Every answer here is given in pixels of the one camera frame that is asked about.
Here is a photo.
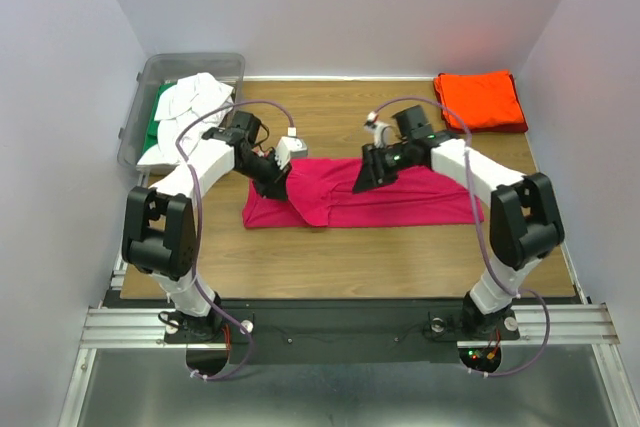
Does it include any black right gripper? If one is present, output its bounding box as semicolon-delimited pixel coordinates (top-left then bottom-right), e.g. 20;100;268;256
351;141;415;194

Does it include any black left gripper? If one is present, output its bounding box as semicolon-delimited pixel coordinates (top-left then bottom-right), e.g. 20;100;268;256
235;148;292;202

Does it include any pink t shirt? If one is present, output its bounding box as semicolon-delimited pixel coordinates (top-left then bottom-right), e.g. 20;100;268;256
242;158;474;229

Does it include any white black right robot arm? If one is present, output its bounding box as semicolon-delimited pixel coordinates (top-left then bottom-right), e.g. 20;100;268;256
352;105;565;337

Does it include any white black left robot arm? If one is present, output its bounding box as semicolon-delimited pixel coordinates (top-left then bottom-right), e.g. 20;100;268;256
121;111;307;341

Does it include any white t shirt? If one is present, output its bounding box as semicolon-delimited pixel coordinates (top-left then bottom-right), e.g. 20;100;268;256
137;72;234;169

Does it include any clear plastic bin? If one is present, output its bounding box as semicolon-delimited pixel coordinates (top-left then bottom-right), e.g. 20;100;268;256
117;52;245;174

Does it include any green t shirt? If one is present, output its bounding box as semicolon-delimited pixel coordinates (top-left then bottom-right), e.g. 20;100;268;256
143;82;176;158

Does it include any dark red folded t shirt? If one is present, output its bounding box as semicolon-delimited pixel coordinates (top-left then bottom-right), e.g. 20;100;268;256
433;72;530;135

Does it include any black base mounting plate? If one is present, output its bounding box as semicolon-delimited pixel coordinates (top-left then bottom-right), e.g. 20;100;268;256
165;299;519;373

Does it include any small electronics board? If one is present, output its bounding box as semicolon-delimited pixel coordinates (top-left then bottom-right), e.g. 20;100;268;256
465;347;501;366

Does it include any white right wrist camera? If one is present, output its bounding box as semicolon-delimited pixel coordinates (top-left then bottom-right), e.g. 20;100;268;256
364;111;395;148

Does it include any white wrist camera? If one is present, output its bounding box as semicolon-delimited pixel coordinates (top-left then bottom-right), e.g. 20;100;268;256
364;111;395;148
275;127;308;171

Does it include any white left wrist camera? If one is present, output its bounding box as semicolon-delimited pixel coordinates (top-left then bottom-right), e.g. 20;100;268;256
275;127;308;171

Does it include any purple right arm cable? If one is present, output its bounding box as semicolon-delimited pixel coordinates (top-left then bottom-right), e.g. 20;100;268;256
368;95;553;381

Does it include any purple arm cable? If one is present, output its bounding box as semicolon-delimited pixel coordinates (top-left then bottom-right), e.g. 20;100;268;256
368;95;553;381
176;99;297;382

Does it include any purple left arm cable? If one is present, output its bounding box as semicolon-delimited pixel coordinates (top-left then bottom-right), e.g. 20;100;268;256
176;99;297;382

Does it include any aluminium frame rail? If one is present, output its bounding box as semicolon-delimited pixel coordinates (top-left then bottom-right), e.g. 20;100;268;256
80;304;620;349

